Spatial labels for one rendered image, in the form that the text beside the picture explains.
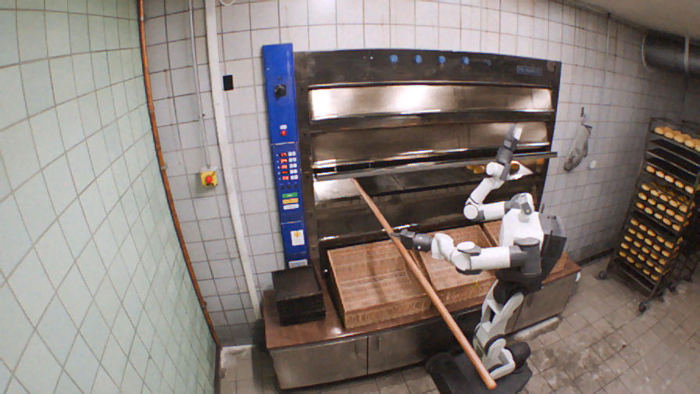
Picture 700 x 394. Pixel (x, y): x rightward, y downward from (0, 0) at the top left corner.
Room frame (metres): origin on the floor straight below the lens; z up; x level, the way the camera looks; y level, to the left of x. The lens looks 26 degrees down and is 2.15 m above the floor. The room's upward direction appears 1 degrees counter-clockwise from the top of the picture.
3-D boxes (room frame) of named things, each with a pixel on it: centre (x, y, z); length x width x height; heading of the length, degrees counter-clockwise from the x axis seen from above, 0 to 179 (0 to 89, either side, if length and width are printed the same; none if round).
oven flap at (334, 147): (2.11, -0.66, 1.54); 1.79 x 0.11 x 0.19; 103
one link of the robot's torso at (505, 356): (1.28, -0.94, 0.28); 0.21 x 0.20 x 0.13; 104
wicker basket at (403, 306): (1.72, -0.16, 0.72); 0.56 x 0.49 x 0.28; 104
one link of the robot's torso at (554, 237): (1.24, -0.86, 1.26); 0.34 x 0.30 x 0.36; 159
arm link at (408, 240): (1.45, -0.31, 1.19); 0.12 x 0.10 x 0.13; 69
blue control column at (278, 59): (2.78, 0.57, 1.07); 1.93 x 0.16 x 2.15; 13
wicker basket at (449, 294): (1.85, -0.74, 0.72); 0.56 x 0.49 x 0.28; 101
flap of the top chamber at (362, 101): (2.11, -0.66, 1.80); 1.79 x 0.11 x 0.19; 103
